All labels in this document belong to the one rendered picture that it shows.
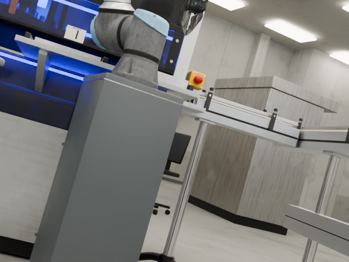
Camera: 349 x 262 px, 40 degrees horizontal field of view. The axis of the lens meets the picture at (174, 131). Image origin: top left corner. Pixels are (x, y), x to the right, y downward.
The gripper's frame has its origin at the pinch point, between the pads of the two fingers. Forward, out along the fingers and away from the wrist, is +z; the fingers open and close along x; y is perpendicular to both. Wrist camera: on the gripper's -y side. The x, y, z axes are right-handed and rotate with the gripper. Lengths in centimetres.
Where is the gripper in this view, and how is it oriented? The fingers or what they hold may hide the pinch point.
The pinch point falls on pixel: (185, 32)
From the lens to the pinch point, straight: 190.6
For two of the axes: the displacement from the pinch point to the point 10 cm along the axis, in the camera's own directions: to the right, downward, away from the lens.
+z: -2.7, 9.6, -0.5
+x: 9.4, 2.8, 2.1
